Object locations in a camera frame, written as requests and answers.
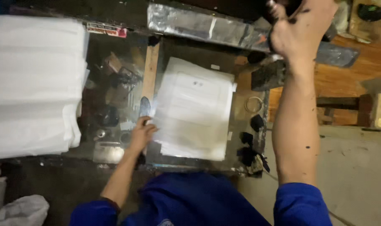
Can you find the person's right hand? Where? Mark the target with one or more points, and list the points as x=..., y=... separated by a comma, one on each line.
x=298, y=34

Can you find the person's left hand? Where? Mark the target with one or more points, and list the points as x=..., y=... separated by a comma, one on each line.
x=141, y=135

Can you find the person's left fingers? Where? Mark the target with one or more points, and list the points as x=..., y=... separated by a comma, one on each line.
x=147, y=125

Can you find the person's right fingers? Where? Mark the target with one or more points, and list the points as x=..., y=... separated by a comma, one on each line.
x=276, y=12

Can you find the white printed sheet stack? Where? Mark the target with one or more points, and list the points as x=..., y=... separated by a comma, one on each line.
x=193, y=110

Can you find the dark ink spatula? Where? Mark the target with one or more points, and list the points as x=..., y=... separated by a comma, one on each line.
x=144, y=106

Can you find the small metal can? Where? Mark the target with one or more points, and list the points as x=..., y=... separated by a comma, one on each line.
x=100, y=133

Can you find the wooden strip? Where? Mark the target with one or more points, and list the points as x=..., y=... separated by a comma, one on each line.
x=150, y=72

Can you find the small white tape piece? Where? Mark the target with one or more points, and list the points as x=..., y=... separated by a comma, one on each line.
x=215, y=67

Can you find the person's blue shirt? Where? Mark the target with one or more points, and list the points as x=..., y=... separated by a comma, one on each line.
x=193, y=201

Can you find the black round container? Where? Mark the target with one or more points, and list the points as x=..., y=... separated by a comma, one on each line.
x=370, y=12

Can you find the brown wooden table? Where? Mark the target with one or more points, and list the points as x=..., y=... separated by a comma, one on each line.
x=341, y=81

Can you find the clear tape roll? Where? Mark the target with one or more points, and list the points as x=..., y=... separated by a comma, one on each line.
x=253, y=104

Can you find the black ink rag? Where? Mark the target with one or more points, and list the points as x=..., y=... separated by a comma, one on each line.
x=250, y=157
x=257, y=123
x=247, y=138

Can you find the red and white label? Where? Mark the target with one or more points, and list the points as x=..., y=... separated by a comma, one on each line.
x=106, y=29

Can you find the large pile of white bags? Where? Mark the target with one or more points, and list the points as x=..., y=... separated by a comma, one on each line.
x=33, y=88

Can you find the white plastic bag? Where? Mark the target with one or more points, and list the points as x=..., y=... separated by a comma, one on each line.
x=21, y=212

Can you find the silver taped screen frame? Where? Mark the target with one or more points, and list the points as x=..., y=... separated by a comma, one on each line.
x=196, y=25

